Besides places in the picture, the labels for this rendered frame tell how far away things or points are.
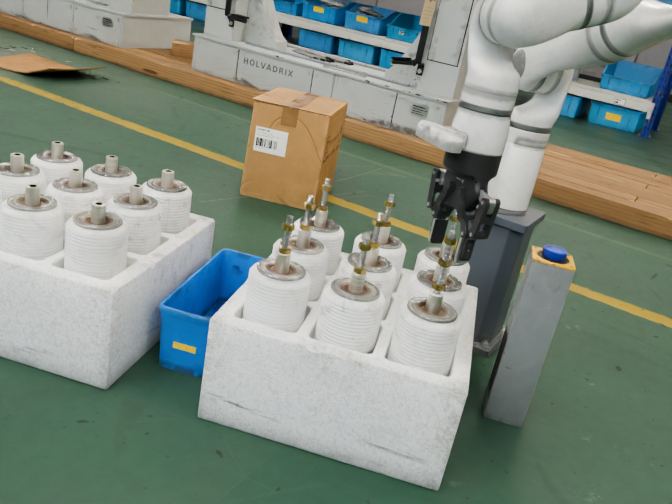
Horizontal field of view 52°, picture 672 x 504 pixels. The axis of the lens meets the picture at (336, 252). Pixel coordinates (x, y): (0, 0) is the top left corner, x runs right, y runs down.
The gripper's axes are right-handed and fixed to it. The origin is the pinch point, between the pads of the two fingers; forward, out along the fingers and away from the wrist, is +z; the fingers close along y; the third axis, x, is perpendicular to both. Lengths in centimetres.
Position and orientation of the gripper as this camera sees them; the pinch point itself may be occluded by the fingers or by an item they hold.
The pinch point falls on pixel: (449, 243)
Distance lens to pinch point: 98.2
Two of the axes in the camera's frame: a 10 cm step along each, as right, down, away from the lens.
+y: -3.8, -4.1, 8.3
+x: -9.1, -0.1, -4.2
